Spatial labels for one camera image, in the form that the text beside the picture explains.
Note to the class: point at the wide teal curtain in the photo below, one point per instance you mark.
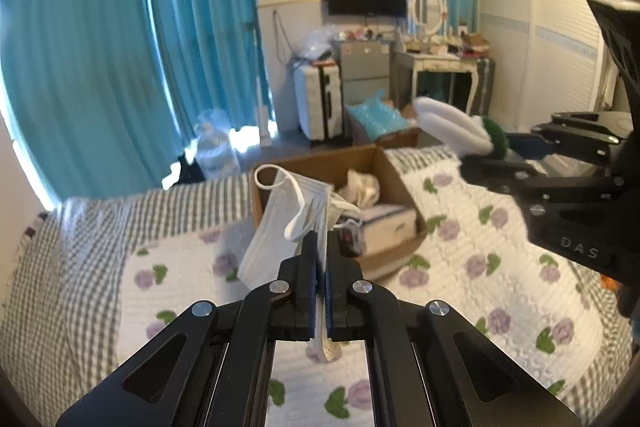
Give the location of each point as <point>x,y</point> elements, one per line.
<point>85,57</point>

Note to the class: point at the box of blue bottles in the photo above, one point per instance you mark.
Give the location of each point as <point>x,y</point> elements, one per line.
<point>375,114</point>

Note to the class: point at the white dressing table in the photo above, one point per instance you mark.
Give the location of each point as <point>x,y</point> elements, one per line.
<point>440,64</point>

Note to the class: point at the dark striped suitcase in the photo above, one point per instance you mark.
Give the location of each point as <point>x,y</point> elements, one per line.
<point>484,87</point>

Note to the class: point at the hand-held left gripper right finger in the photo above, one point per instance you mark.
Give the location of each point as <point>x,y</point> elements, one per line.
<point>336,287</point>

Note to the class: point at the white suitcase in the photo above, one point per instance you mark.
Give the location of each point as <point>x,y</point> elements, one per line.
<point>312,102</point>

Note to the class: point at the brown cardboard box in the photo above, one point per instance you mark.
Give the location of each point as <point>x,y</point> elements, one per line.
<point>320,164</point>

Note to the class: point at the white green-cuffed sock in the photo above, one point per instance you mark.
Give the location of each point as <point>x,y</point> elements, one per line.
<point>450,124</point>

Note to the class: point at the oval vanity mirror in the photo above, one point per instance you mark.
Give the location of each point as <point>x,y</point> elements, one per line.
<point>426,7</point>

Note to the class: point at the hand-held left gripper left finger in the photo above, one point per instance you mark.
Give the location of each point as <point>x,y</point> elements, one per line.
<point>307,287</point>

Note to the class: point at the grey mini fridge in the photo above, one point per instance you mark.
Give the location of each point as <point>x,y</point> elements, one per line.
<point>362,62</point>

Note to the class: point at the cream cloth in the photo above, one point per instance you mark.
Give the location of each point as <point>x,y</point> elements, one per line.
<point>362,189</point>

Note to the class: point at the white louvred wardrobe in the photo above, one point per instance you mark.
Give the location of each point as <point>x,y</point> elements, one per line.
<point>545,32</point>

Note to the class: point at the white face mask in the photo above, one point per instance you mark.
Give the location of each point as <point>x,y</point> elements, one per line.
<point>280,227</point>

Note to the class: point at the white navy tissue pack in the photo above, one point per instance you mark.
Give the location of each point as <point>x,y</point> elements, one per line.
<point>387,229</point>

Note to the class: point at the clear plastic bag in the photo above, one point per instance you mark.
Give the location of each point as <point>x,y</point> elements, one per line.
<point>317,42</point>

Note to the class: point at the clear water jug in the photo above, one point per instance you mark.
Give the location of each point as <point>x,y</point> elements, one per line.
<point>215,147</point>

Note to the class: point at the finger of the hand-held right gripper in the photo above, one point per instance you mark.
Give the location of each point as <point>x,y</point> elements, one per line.
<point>530,146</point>
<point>500,174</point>

